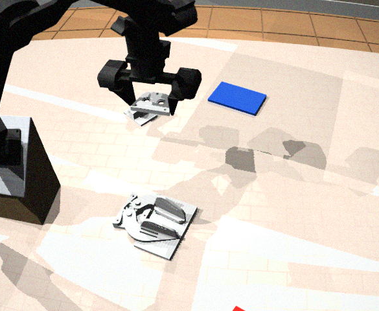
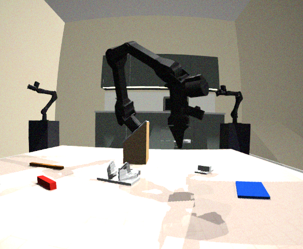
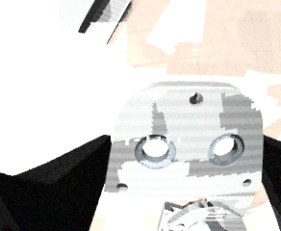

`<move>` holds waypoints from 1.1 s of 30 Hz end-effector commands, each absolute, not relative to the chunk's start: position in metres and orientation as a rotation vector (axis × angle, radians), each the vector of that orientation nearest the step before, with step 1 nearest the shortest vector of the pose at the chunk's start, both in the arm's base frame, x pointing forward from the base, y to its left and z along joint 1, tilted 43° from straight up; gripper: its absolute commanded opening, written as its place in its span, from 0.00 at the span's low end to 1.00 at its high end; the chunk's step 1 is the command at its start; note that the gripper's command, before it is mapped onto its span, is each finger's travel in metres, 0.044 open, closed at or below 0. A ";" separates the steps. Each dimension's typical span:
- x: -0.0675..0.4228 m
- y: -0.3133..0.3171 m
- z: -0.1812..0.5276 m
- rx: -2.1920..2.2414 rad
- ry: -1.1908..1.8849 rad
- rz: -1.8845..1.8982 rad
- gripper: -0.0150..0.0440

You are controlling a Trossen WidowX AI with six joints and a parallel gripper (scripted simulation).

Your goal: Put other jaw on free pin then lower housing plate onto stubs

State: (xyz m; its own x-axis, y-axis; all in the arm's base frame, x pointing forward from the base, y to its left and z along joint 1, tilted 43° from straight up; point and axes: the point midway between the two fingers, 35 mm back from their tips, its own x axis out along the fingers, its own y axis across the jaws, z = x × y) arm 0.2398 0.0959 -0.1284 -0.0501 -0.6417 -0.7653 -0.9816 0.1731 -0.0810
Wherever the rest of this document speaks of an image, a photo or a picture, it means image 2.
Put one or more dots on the orange flat bar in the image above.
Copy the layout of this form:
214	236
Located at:
47	165

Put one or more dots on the red rectangular block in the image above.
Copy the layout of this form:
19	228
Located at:
46	182

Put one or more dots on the blue flat rectangular plate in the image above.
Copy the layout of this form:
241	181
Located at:
255	190

